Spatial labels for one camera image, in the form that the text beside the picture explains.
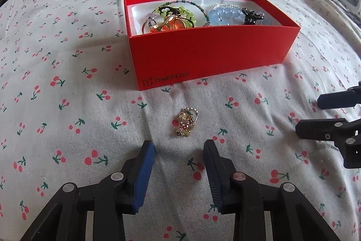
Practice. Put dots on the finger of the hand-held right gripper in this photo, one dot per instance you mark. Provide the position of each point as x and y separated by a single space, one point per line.
318 129
335 99

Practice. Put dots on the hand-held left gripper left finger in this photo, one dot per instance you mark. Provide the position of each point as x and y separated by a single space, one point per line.
143 176

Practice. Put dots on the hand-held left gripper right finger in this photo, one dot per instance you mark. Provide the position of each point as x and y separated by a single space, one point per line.
214 176

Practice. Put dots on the dark blue hair claw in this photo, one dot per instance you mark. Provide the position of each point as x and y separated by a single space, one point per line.
249 16

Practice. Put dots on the red cardboard box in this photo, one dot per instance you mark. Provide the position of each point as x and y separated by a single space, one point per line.
211 54

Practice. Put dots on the cherry print bedsheet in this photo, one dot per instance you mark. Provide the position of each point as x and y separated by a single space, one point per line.
70 74

